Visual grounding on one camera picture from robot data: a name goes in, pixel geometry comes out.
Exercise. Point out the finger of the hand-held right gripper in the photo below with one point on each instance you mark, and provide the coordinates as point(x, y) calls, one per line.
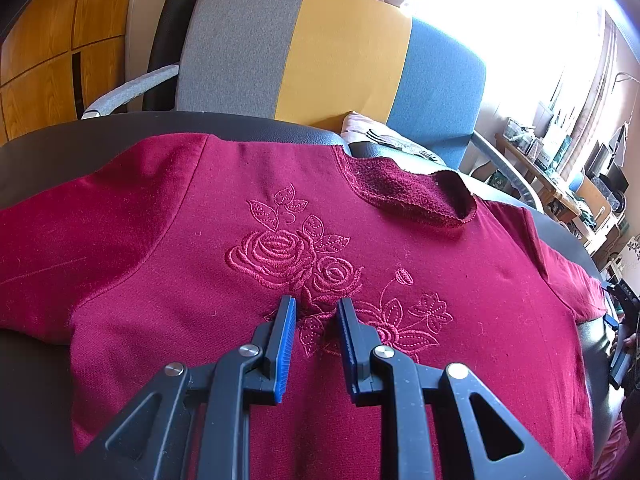
point(622, 296)
point(619, 365)

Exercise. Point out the wooden wardrobe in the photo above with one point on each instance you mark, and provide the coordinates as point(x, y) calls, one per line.
point(45, 60)

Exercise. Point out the cluttered wooden desk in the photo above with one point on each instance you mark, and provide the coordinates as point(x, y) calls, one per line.
point(545, 180)

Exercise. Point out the white printed cushion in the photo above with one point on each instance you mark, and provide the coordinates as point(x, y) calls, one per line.
point(365, 130)

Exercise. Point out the grey yellow blue armchair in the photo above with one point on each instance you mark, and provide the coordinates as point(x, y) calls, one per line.
point(240, 50)

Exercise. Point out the beige curtain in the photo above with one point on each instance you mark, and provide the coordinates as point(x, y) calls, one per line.
point(597, 85)

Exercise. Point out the pink bedding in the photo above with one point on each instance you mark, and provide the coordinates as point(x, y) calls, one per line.
point(620, 442)

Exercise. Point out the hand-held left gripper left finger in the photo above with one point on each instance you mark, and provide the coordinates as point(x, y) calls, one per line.
point(285, 345)

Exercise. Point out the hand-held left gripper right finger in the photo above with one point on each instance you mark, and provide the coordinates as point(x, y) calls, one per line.
point(347, 345)

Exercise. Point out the red embroidered sweater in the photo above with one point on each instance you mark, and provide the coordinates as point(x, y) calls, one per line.
point(210, 220)

